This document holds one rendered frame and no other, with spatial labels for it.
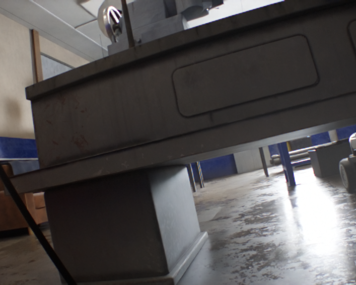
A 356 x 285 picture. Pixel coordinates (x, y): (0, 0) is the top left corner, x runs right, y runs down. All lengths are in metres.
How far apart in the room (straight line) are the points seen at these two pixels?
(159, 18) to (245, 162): 6.78
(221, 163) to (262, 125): 7.56
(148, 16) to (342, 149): 2.37
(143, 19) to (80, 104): 0.46
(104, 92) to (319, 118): 0.74
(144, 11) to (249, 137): 0.80
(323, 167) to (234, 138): 2.36
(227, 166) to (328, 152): 5.47
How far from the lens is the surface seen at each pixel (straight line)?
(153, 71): 1.05
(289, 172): 2.95
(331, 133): 8.26
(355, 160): 2.04
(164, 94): 1.02
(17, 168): 4.02
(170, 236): 1.11
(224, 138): 0.79
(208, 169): 8.39
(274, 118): 0.79
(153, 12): 1.33
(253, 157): 7.82
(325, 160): 3.10
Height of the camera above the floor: 0.36
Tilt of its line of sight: 7 degrees up
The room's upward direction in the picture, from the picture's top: 12 degrees counter-clockwise
